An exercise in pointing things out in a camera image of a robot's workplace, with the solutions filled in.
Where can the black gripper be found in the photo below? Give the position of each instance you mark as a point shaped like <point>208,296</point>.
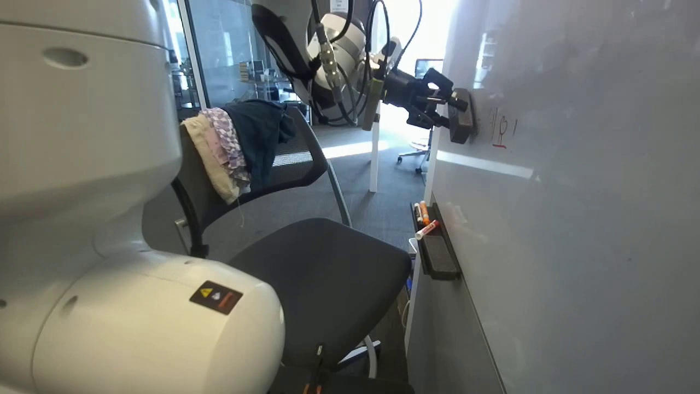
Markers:
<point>414,98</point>

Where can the cream patterned cloth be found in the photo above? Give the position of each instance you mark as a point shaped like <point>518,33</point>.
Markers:
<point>220,149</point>

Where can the black marker tray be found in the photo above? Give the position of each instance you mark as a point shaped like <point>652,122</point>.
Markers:
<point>438,254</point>

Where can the black whiteboard eraser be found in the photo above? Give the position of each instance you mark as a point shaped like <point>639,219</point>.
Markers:
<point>463,117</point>

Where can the white orange marker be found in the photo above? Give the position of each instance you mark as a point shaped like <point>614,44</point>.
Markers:
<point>419,235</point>

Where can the blue office chair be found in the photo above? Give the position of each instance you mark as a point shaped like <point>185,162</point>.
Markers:
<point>422,158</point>

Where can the grey office chair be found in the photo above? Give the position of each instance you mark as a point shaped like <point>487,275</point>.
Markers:
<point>333,281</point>

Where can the large white whiteboard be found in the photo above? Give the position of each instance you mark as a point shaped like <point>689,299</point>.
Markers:
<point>574,211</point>

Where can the dark blue jacket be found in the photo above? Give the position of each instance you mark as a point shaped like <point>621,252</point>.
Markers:
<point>261,127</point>

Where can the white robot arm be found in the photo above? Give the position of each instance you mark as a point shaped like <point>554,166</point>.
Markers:
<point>89,139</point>

